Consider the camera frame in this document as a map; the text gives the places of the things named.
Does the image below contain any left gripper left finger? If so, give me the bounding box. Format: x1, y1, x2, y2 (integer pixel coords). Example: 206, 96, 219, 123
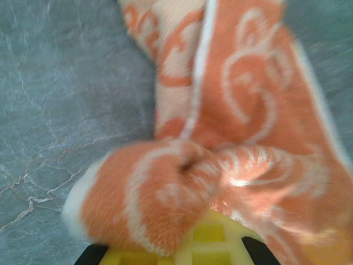
76, 242, 185, 265

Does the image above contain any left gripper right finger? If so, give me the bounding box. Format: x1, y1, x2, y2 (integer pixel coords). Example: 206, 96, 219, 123
183, 214, 278, 265

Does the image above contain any light orange rabbit towel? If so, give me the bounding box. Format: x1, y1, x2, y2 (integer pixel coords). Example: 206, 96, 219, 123
62, 0, 353, 265

